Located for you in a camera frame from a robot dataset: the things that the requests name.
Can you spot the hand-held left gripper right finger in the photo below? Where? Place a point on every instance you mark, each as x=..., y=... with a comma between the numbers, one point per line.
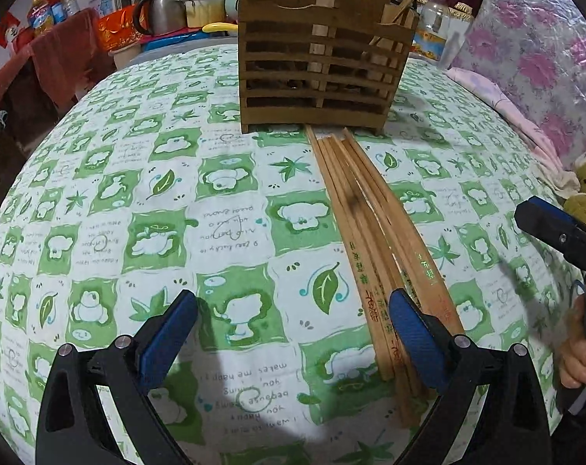
x=414, y=339

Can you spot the table with red cloth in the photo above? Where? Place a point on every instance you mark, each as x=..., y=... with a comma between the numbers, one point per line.
x=55, y=58

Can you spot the cooking oil bottle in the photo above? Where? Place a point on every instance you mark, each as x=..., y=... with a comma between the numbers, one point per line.
x=43, y=12

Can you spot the pile of wooden chopsticks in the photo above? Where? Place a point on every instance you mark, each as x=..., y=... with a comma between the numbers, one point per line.
x=365, y=252

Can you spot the stainless steel kettle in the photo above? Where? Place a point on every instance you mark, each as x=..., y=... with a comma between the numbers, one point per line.
x=162, y=9

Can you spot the pink floral plastic sheet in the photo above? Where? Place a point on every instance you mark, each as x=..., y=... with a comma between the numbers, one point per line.
x=540, y=34

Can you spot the clear plastic jar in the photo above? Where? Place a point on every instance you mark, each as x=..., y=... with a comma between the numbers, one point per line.
x=433, y=24

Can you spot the person's right hand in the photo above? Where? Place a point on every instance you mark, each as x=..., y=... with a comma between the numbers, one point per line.
x=575, y=353

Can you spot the blue plastic crate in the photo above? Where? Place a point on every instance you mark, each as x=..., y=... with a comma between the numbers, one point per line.
x=176, y=41

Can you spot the pink cloth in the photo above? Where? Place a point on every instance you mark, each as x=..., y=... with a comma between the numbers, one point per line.
x=496, y=97

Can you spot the green and white printed tablecloth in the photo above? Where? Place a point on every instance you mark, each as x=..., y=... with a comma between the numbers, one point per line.
x=176, y=203

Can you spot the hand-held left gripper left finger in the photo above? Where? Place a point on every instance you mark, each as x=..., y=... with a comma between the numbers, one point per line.
x=169, y=329

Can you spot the brown wooden utensil holder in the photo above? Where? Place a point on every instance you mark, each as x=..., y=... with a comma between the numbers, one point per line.
x=283, y=58

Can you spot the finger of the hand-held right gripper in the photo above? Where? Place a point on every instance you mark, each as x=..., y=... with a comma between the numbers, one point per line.
x=559, y=232

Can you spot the red and gold box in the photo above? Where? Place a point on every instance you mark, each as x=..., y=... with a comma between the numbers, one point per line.
x=120, y=29

